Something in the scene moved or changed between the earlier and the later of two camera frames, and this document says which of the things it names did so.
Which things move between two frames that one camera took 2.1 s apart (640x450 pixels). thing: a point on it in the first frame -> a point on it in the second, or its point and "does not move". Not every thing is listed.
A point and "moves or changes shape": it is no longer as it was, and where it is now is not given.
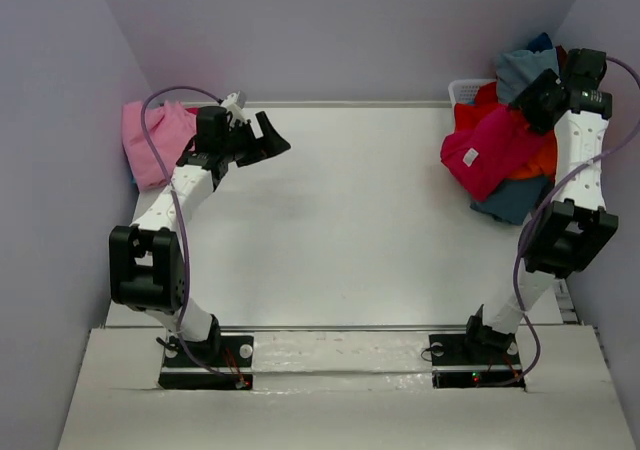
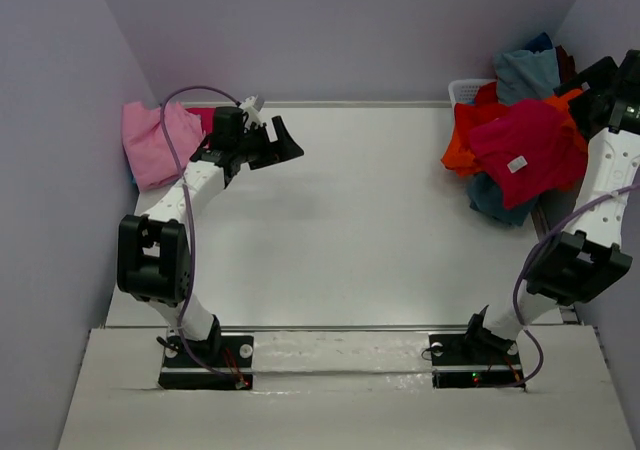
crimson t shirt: (482, 160) moves or changes shape
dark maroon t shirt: (562, 57) does not move
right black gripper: (532, 104) -> (586, 84)
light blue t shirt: (516, 70) does not move
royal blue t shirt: (540, 43) does not move
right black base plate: (454, 364) does not move
